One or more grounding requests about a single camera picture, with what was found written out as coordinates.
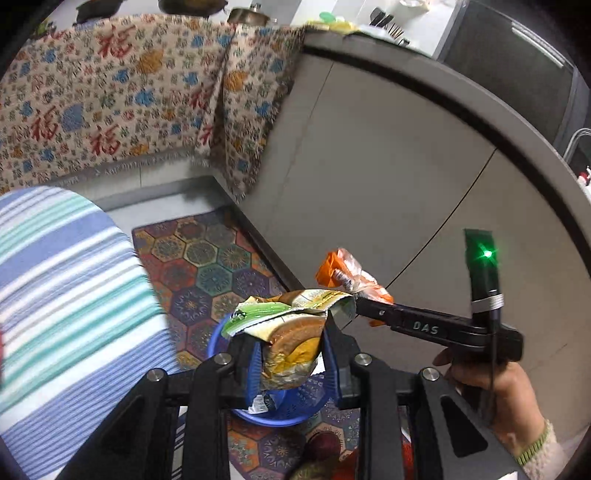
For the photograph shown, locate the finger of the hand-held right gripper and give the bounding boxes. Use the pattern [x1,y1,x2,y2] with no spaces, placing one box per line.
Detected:
[355,298,398,329]

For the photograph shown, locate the blue mesh wastebasket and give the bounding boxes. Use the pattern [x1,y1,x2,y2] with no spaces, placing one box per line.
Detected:
[206,311,340,428]

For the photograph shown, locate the metal wire rack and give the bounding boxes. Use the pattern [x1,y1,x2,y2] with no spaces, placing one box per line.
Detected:
[566,128,591,162]

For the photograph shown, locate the clear orange plastic wrapper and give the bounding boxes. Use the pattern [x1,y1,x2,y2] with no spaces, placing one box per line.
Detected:
[315,248,395,305]

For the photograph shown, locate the yellow green plastic containers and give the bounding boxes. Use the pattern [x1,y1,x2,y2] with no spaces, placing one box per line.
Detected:
[307,13,358,34]

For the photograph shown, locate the person's right forearm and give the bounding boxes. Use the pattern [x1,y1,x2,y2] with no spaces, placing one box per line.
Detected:
[512,418,573,480]

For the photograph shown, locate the white utensil holder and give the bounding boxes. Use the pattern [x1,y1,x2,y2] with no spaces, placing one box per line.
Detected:
[359,21,411,47]

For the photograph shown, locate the black cable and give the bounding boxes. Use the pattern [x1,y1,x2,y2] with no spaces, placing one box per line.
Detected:
[480,318,500,425]

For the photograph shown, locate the large patterned cloth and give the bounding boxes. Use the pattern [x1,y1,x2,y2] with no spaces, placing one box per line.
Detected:
[0,13,238,197]

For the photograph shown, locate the yellow green bread bag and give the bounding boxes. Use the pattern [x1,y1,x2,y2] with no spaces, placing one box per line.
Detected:
[222,288,356,393]

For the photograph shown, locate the dark wok with lid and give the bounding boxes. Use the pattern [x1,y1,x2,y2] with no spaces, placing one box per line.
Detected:
[158,0,229,17]

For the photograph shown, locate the hexagon patterned floor mat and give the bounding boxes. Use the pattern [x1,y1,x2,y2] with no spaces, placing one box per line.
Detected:
[131,210,411,480]

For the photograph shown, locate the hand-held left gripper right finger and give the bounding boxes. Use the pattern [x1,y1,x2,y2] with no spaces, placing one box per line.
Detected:
[322,318,522,480]

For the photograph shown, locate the narrow patterned cloth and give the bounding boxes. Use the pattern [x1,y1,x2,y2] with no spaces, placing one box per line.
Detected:
[194,25,308,204]

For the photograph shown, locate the steel pot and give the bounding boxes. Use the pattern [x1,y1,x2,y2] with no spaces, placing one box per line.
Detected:
[228,4,271,26]

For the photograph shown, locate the person's right hand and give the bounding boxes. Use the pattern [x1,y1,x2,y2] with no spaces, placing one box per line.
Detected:
[433,345,549,457]

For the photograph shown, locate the grey kitchen counter cabinet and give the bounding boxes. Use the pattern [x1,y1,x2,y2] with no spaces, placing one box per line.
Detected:
[238,32,591,444]

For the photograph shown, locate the person's foot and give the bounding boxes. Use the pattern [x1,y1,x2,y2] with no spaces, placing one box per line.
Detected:
[288,431,342,480]

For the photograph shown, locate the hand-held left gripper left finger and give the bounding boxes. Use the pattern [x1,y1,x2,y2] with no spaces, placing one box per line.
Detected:
[53,333,260,480]

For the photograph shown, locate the striped tablecloth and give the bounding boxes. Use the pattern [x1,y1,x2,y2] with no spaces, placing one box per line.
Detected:
[0,187,185,480]

